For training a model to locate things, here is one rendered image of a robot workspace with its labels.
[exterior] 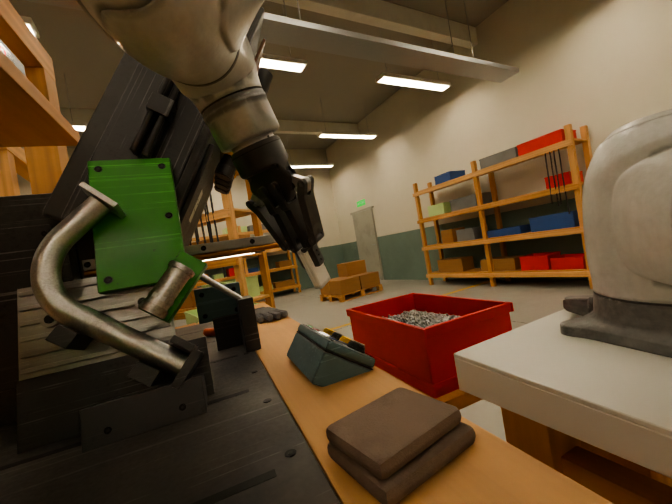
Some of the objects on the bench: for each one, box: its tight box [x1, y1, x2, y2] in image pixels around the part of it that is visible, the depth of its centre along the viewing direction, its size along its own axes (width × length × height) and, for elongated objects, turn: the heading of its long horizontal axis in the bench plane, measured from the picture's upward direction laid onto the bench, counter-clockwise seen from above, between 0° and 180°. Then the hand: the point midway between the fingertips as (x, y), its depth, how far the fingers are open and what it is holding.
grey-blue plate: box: [194, 282, 243, 351], centre depth 70 cm, size 10×2×14 cm
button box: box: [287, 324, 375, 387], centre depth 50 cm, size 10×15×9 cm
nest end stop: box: [171, 348, 204, 390], centre depth 43 cm, size 4×7×6 cm
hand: (314, 265), depth 51 cm, fingers closed
